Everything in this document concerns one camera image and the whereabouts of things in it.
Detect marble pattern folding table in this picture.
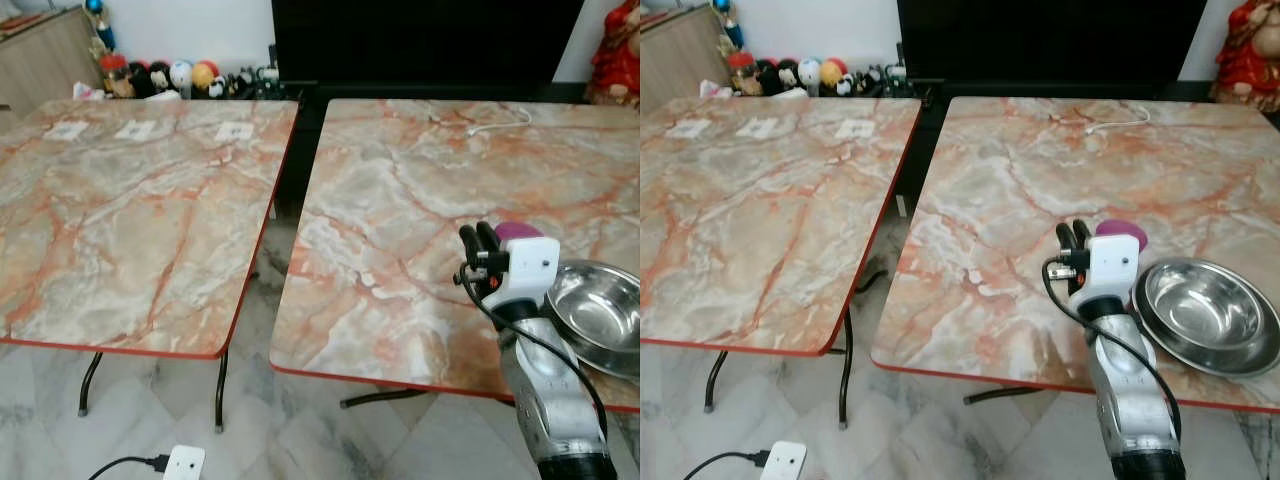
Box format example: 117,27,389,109
269,98,641,414
640,95,923,430
871,95,1280,417
0,98,301,434

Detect stainless steel bowl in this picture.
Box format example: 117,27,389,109
1138,258,1280,353
545,300,641,382
1132,290,1280,380
546,260,641,353

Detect black television screen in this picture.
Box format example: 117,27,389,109
271,0,587,87
896,0,1209,83

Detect red robed statue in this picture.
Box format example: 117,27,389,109
1209,0,1280,113
585,0,641,110

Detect black white small figurine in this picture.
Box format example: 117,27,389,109
838,69,882,99
208,71,253,100

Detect light wooden cabinet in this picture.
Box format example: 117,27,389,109
0,7,105,117
640,4,737,102

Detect red capped doll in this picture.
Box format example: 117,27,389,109
726,51,762,97
99,54,137,99

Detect blue figurine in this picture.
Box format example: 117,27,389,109
711,0,744,50
84,0,117,52

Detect black plush doll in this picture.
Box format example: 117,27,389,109
755,59,802,97
130,61,174,99

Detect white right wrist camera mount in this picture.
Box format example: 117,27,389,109
482,236,562,319
1070,234,1142,301

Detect white cable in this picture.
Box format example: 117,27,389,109
1086,104,1152,135
466,107,534,137

